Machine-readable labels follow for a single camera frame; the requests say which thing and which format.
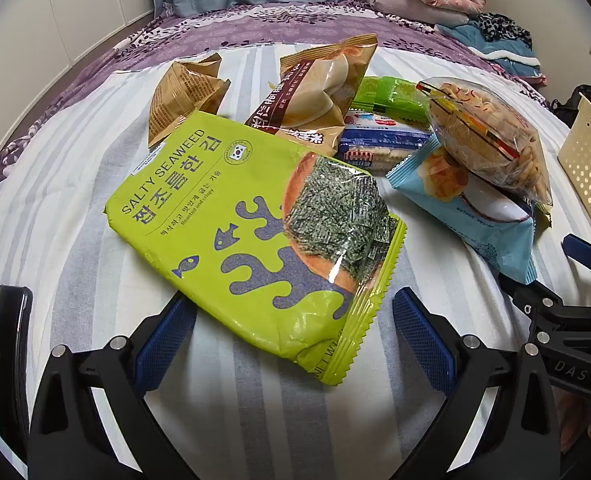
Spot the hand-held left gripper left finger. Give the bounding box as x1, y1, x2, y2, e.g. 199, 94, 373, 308
28, 290, 201, 480

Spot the blue white cracker packet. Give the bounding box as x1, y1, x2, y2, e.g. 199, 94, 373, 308
339, 110, 433, 171

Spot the cream perforated plastic basket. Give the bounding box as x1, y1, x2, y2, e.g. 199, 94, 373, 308
558, 94, 591, 253

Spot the leopard print cloth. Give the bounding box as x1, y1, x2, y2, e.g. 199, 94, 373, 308
475, 12, 532, 47

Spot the black backpack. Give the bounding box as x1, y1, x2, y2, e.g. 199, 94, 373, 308
550, 85, 591, 128

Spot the purple floral bedsheet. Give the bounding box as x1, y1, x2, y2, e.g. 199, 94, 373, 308
0, 0, 551, 181

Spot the light blue snack packet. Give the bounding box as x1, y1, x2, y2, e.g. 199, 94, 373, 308
385, 135, 539, 285

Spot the brown snack packet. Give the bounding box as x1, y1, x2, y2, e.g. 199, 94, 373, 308
148, 52, 232, 148

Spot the person's right hand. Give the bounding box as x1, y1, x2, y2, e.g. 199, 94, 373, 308
550, 387, 591, 466

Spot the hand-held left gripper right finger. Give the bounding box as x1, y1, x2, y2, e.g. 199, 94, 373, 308
392, 286, 561, 480

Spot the striped blue white blanket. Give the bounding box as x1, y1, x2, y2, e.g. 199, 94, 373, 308
0, 42, 591, 480

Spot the green seaweed snack packet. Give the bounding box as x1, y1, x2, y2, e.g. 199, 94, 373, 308
104, 111, 409, 387

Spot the clear cracker packet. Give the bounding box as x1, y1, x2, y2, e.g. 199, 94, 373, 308
416, 76, 553, 208

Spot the white wardrobe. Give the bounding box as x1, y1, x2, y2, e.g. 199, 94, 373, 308
0, 0, 156, 161

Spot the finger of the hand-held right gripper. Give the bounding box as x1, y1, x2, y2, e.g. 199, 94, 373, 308
498, 270, 591, 343
562, 233, 591, 281

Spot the blue fleece garment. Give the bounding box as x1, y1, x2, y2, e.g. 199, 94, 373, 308
438, 20, 542, 82

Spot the lime green wafer packet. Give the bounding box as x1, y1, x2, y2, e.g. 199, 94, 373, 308
350, 76, 433, 123

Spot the black curved bar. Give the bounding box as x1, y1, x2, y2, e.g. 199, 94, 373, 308
0, 284, 34, 463

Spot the brown snack bag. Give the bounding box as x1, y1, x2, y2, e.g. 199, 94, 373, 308
244, 33, 379, 157

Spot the mauve quilt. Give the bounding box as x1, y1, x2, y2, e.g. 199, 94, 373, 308
357, 0, 456, 27

